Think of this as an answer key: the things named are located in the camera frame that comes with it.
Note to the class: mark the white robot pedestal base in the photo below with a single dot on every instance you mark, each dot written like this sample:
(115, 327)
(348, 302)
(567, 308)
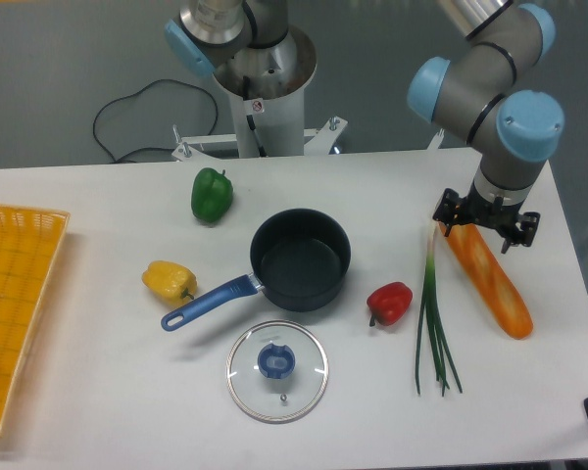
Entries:
(266, 93)

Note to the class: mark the yellow wicker basket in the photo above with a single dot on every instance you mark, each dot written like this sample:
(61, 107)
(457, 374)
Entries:
(30, 240)

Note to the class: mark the black saucepan blue handle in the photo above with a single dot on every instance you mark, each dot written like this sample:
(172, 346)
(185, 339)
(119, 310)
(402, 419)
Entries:
(299, 258)

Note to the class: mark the green onion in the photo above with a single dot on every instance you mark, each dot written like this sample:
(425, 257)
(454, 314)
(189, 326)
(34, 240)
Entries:
(430, 326)

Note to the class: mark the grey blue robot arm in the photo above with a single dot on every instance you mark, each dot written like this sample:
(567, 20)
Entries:
(515, 132)

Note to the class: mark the glass lid blue knob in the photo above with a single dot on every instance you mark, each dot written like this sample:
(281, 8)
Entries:
(277, 372)

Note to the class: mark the green bell pepper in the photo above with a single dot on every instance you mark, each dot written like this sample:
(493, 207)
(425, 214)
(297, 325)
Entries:
(212, 195)

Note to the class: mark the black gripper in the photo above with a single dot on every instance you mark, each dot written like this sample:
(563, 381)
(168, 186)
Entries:
(516, 229)

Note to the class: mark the orange baguette bread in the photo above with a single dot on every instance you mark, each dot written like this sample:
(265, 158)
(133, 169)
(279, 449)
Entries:
(491, 282)

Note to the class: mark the red bell pepper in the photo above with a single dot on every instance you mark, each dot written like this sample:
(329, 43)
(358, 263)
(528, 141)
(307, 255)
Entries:
(389, 303)

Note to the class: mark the yellow bell pepper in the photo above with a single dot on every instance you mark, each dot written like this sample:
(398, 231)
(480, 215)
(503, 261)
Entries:
(170, 281)

